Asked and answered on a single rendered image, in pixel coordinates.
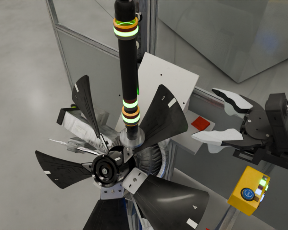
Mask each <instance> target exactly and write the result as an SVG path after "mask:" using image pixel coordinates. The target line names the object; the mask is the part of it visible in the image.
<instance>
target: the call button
mask: <svg viewBox="0 0 288 230"><path fill-rule="evenodd" d="M243 196H244V197H245V198H246V199H252V198H253V196H254V192H252V191H251V190H250V189H247V188H246V189H244V191H243Z"/></svg>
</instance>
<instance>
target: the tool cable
mask: <svg viewBox="0 0 288 230"><path fill-rule="evenodd" d="M135 12H136V17H137V18H139V20H140V15H139V13H138V3H136V11H135ZM136 46H137V49H138V48H139V43H138V42H137V37H136Z"/></svg>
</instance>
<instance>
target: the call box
mask: <svg viewBox="0 0 288 230"><path fill-rule="evenodd" d="M263 175H265V174H263V173H261V172H260V171H257V170H256V169H254V168H252V167H250V166H247V167H246V168H245V170H244V172H243V173H242V175H241V177H240V178H239V180H238V183H237V184H236V186H235V188H234V190H233V192H232V194H231V196H230V198H229V199H228V201H227V203H229V204H230V205H232V206H233V207H235V208H237V209H238V210H240V211H241V212H243V213H245V214H246V215H248V216H251V214H252V213H253V212H254V211H255V210H256V209H257V207H258V205H259V203H260V200H261V198H262V196H263V194H264V192H265V190H266V187H267V185H268V183H269V181H270V177H269V176H267V175H265V176H266V177H268V178H267V180H266V181H265V180H264V181H265V182H266V183H265V185H262V184H260V181H261V180H263V179H262V177H263ZM259 184H260V185H262V186H264V187H263V189H262V190H261V194H260V195H259V194H257V193H256V190H257V189H259V188H258V186H259ZM246 188H247V189H250V190H251V191H252V192H254V196H253V198H252V199H246V198H245V197H244V196H243V191H244V189H246ZM259 190H260V189H259ZM255 196H257V197H258V198H260V199H259V201H258V202H256V201H254V200H253V199H254V197H255Z"/></svg>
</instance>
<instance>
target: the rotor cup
mask: <svg viewBox="0 0 288 230"><path fill-rule="evenodd" d="M124 147H125V146H124V145H118V146H114V147H113V148H111V149H110V150H109V152H107V153H104V154H101V155H98V156H97V157H96V158H95V159H94V160H93V162H92V165H91V174H92V177H93V179H94V180H95V182H96V183H97V184H98V185H99V186H101V187H104V188H110V187H113V186H115V185H116V184H118V183H120V182H122V181H123V180H124V179H125V178H126V177H127V176H128V175H129V173H130V172H131V171H132V170H133V169H134V168H135V167H136V168H138V169H139V160H138V157H137V155H136V154H135V155H134V156H133V157H132V158H131V159H130V160H129V161H128V162H127V163H126V164H125V163H124V153H123V150H124ZM116 158H120V159H119V160H115V159H116ZM104 168H105V169H106V170H107V174H103V172H102V170H103V169H104ZM122 177H123V179H121V178H122ZM119 179H121V180H120V181H119Z"/></svg>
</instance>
